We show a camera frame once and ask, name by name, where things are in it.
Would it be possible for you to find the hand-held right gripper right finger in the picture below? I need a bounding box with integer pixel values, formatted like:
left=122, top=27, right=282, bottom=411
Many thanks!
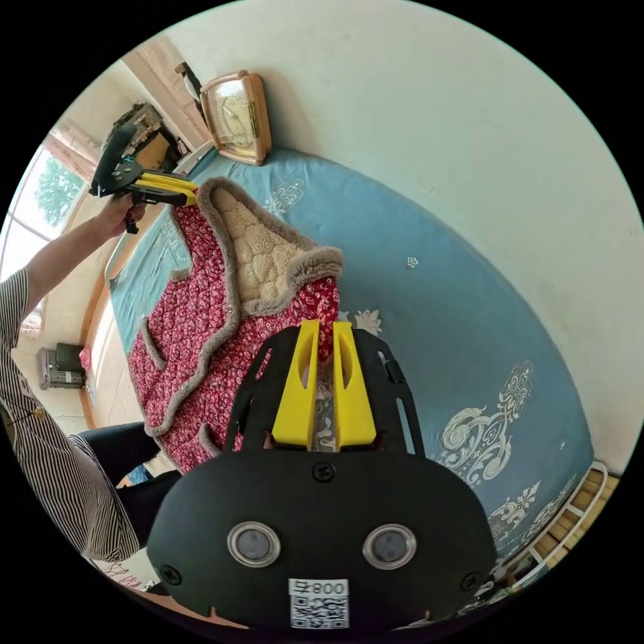
left=333, top=321, right=377, bottom=451

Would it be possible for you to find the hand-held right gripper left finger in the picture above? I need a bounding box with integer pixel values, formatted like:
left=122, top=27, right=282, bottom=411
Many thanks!
left=271, top=319, right=320, bottom=449

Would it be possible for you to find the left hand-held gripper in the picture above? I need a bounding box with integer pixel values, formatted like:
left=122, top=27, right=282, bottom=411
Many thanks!
left=89, top=122, right=199, bottom=236

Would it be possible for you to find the red floral cotton jacket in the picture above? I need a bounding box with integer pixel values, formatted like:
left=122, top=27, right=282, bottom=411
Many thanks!
left=127, top=176, right=345, bottom=474

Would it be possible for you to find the person's left forearm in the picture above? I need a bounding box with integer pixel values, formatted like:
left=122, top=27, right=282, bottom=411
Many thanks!
left=23, top=220, right=109, bottom=314

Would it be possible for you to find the person's left hand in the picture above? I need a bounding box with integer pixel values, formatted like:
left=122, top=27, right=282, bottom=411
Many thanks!
left=94, top=193, right=148, bottom=238

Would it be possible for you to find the window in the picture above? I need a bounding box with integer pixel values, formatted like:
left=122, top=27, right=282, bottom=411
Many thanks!
left=0, top=144, right=90, bottom=284

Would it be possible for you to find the bed with blue printed sheet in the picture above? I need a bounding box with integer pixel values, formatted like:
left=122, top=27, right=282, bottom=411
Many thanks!
left=103, top=148, right=623, bottom=602

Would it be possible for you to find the person's body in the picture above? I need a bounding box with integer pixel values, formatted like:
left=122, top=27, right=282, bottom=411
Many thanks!
left=0, top=268, right=183, bottom=597

